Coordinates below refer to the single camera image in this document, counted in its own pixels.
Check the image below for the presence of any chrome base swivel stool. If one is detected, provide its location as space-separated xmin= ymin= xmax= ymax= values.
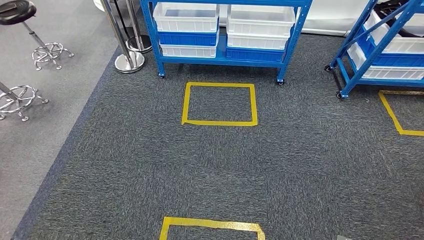
xmin=0 ymin=0 xmax=75 ymax=71
xmin=0 ymin=81 xmax=50 ymax=122

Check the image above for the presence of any chrome stanchion post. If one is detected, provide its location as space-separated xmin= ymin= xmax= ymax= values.
xmin=99 ymin=0 xmax=146 ymax=74
xmin=125 ymin=0 xmax=153 ymax=54

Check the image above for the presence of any black stanchion belt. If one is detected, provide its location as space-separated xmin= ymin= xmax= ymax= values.
xmin=113 ymin=0 xmax=131 ymax=39

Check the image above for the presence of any white car red stripe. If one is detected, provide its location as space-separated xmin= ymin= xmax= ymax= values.
xmin=92 ymin=0 xmax=398 ymax=37

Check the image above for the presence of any black plastic part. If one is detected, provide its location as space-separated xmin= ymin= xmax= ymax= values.
xmin=377 ymin=0 xmax=424 ymax=38

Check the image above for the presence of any blue metal shelf rack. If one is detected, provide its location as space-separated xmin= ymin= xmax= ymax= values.
xmin=139 ymin=0 xmax=314 ymax=86
xmin=324 ymin=0 xmax=424 ymax=100

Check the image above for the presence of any yellow floor tape square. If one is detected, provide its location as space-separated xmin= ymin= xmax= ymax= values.
xmin=181 ymin=81 xmax=259 ymax=127
xmin=378 ymin=90 xmax=424 ymax=137

